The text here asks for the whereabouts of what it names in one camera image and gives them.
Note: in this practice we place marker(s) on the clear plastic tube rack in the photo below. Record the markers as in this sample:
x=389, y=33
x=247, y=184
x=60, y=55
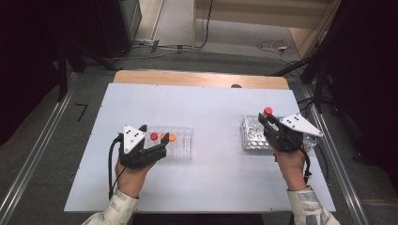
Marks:
x=183, y=143

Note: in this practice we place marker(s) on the dark grey cabinet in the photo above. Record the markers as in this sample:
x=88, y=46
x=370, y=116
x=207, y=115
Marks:
x=130, y=15

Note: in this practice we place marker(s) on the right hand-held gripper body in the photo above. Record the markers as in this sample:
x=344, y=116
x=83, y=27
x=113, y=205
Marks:
x=297, y=125

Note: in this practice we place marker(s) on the light wooden cabinet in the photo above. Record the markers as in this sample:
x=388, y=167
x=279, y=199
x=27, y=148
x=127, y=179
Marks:
x=266, y=12

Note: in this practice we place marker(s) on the black curtain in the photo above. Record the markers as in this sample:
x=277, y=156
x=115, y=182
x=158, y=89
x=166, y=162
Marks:
x=369, y=78
x=31, y=62

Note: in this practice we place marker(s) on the person's left hand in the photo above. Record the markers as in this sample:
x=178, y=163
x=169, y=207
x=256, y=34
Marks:
x=131, y=181

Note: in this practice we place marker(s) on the person's right hand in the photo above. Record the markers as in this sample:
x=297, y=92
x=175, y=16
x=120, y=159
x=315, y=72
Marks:
x=294, y=168

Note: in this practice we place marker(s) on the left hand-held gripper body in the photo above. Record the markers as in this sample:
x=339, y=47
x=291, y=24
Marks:
x=133, y=139

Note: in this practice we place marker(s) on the orange cap test tube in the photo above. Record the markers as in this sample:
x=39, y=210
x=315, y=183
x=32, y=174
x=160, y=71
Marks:
x=162, y=136
x=172, y=138

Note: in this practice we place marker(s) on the metal test tube rack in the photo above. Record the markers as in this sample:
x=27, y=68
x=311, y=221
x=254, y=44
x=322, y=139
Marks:
x=250, y=137

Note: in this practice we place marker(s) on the red cap test tube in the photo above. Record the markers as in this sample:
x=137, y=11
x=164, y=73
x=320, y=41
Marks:
x=267, y=111
x=154, y=136

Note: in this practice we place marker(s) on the black metal stand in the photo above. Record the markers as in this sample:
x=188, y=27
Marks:
x=319, y=87
x=62, y=75

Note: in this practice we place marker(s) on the aluminium floor rail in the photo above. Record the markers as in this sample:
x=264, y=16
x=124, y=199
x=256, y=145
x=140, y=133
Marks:
x=34, y=150
x=338, y=156

